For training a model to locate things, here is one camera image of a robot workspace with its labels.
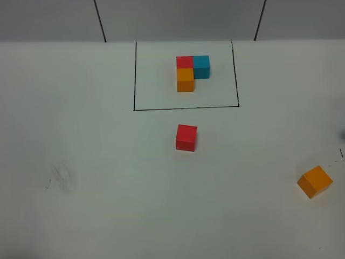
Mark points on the red wooden cube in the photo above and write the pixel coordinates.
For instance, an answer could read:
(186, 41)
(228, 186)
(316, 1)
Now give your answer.
(186, 138)

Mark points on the orange wooden cube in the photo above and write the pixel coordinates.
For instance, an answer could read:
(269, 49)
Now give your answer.
(314, 181)

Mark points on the orange template cube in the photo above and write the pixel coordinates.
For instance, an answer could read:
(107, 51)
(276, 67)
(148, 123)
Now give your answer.
(185, 80)

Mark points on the red template cube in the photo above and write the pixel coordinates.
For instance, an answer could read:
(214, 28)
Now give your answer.
(184, 62)

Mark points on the blue template cube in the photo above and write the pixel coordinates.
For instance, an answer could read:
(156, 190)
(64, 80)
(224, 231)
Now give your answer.
(201, 67)

